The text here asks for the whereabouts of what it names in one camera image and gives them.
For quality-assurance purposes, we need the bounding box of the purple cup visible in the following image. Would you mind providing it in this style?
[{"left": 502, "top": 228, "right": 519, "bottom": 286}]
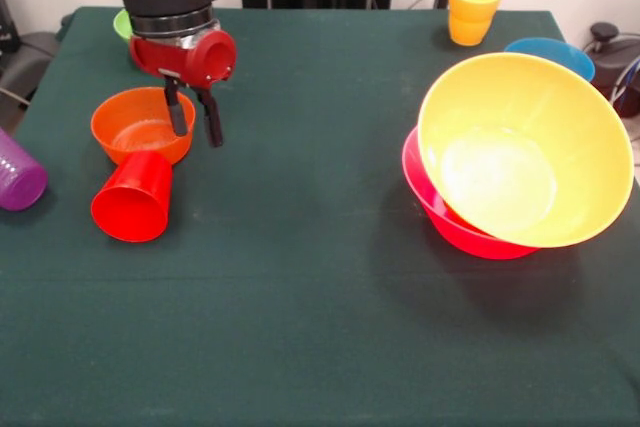
[{"left": 0, "top": 126, "right": 49, "bottom": 212}]

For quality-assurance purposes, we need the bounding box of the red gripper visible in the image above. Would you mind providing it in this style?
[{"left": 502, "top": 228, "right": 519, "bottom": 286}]
[{"left": 128, "top": 29, "right": 238, "bottom": 149}]

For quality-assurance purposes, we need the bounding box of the dark green tablecloth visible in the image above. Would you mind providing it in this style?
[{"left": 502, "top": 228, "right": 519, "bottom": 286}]
[{"left": 0, "top": 6, "right": 640, "bottom": 427}]

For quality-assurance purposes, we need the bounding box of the small blue bowl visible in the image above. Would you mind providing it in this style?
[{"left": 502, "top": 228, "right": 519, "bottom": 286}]
[{"left": 503, "top": 36, "right": 596, "bottom": 83}]

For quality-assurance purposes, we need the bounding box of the red cup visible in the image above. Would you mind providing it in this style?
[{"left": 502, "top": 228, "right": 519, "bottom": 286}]
[{"left": 90, "top": 150, "right": 174, "bottom": 244}]

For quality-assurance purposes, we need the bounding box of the small orange bowl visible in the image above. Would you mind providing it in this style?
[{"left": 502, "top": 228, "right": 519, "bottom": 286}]
[{"left": 90, "top": 86, "right": 197, "bottom": 167}]

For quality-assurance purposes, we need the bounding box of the tangle of cables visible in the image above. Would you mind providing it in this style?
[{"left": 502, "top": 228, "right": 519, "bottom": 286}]
[{"left": 598, "top": 54, "right": 640, "bottom": 136}]

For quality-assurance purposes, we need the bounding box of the small green bowl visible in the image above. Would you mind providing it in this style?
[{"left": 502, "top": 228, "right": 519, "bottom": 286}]
[{"left": 112, "top": 8, "right": 135, "bottom": 46}]

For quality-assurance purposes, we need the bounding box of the large pink bowl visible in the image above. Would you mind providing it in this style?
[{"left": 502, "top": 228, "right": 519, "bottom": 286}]
[{"left": 401, "top": 125, "right": 544, "bottom": 261}]

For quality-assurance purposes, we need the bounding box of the large orange bowl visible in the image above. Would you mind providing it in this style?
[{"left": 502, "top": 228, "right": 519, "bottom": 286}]
[{"left": 417, "top": 51, "right": 635, "bottom": 249}]

